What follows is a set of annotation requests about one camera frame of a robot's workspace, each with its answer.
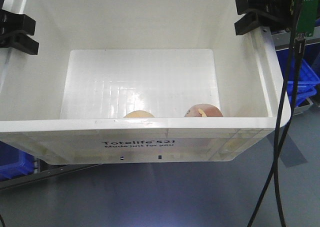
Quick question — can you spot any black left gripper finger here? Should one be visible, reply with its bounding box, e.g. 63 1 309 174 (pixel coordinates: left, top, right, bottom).
0 33 39 55
0 9 36 37

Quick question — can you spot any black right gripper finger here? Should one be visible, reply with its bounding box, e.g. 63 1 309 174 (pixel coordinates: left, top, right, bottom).
234 12 292 36
235 0 292 15

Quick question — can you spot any pink round plush toy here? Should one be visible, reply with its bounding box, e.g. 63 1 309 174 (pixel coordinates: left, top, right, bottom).
184 103 223 118

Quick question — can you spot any white plastic tote crate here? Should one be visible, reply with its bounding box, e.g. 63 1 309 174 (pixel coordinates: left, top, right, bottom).
0 0 283 165

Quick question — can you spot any cream yellow plush toy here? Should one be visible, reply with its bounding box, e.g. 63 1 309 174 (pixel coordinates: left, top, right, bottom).
124 110 155 118

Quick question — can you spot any green right circuit board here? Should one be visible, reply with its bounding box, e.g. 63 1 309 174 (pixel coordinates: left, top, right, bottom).
295 0 320 40

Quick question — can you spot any blue plastic crate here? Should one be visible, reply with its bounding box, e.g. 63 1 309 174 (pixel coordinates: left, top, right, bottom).
276 49 320 107

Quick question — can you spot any blue bin lower left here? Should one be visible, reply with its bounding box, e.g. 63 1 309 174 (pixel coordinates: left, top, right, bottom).
0 142 34 181

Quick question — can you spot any black cable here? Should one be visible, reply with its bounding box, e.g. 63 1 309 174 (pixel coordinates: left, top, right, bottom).
272 0 306 227
246 35 307 227

